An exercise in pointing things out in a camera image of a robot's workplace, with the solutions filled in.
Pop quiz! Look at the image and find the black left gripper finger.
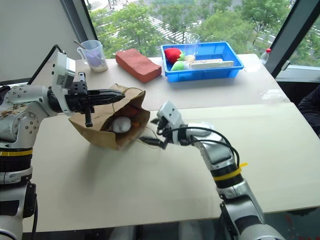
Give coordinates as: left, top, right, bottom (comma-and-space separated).
88, 93, 126, 106
87, 88, 121, 98

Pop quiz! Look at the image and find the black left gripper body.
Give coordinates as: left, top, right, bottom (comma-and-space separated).
66, 72, 96, 129

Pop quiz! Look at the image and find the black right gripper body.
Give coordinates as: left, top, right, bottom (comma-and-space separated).
156, 116, 174, 145

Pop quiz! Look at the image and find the brown paper bag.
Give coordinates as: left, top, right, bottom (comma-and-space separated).
68, 83, 151, 152

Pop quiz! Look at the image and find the orange plush toy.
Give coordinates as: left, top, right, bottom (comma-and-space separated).
121, 104, 141, 119

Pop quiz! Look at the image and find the white plush toy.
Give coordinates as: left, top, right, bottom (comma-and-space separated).
110, 116, 133, 134

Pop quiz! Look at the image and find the green plush toy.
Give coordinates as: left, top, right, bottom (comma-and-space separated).
170, 60, 191, 72

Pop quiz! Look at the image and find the red strawberry plush toy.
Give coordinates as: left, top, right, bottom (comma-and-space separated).
163, 47, 186, 64

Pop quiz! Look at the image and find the clear plastic measuring cup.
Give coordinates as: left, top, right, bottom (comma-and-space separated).
76, 39, 109, 73

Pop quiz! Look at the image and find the red brick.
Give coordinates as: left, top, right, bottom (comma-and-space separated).
115, 48, 163, 84

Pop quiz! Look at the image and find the stirring stick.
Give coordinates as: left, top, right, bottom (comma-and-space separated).
73, 39, 88, 50

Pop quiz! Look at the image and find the blue plastic bin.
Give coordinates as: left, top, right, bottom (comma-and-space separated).
160, 41, 245, 84

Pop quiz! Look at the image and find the yellow zip tie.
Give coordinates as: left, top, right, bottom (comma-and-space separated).
213, 162, 249, 182

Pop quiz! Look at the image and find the white flat box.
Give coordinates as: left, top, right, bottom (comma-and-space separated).
189, 58, 235, 70

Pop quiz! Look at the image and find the clear plastic wrapper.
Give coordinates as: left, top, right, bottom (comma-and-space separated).
259, 89, 289, 103

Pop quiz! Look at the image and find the red-capped plastic bottle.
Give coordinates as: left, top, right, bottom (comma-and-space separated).
259, 47, 273, 66

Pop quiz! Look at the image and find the person in dark clothes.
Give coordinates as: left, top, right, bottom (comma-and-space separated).
296, 84, 320, 139

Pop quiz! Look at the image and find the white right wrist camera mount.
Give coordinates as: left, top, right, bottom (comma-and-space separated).
156, 100, 185, 131

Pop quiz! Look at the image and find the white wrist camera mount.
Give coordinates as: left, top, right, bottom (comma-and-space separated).
156, 100, 185, 131
50, 51, 77, 116

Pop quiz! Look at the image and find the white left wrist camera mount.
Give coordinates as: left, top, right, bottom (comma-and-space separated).
50, 51, 77, 116

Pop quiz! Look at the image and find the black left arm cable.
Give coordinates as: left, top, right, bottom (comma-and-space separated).
26, 44, 66, 86

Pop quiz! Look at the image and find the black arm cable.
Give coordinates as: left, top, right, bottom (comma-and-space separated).
163, 126, 241, 174
26, 44, 66, 86

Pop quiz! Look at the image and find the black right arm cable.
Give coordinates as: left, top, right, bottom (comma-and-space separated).
163, 126, 241, 174

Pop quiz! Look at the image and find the dark window frame post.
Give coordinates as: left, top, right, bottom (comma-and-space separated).
269, 0, 320, 79

